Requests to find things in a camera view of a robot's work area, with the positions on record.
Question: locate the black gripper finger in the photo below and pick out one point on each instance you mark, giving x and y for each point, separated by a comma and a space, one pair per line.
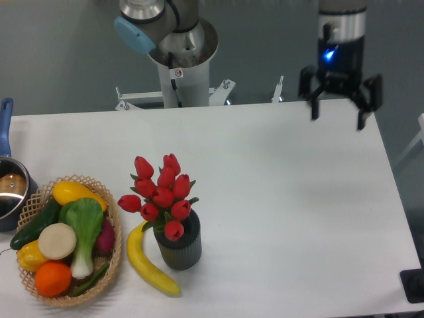
368, 98
305, 92

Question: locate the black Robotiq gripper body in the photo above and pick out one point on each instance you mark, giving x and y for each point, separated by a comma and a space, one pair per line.
340, 66

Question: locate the red tulip bouquet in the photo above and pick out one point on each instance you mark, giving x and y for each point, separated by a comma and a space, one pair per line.
164, 204

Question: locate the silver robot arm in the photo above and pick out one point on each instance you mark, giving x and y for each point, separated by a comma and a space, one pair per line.
142, 25

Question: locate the dark grey ribbed vase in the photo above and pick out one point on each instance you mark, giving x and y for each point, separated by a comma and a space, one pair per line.
185, 252

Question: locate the black device at table edge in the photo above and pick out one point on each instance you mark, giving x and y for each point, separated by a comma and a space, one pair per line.
412, 282

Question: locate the yellow banana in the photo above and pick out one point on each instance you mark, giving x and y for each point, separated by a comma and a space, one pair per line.
151, 274

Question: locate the green bok choy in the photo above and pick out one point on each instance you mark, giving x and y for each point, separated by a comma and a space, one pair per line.
85, 217

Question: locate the purple sweet potato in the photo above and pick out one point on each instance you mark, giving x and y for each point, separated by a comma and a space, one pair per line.
106, 238

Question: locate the yellow squash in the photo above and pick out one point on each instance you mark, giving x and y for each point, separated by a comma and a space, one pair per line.
66, 191

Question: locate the green pea pod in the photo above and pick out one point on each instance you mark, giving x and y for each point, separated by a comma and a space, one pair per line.
91, 282

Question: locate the green cucumber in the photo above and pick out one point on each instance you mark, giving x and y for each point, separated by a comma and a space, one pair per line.
49, 215

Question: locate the white round radish slice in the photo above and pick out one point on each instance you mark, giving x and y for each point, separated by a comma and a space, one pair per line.
57, 241

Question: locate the orange fruit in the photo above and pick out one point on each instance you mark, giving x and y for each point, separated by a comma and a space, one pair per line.
53, 278

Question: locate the yellow bell pepper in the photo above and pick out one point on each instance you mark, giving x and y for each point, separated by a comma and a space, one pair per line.
30, 257

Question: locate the white frame at right edge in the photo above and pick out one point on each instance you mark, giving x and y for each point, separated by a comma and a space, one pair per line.
411, 150

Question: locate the white metal mounting frame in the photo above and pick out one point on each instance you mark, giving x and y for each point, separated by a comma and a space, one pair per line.
145, 97

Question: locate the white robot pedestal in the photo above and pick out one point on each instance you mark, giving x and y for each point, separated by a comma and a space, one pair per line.
183, 61

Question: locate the blue handled saucepan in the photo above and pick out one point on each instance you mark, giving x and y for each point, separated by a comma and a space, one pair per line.
17, 186

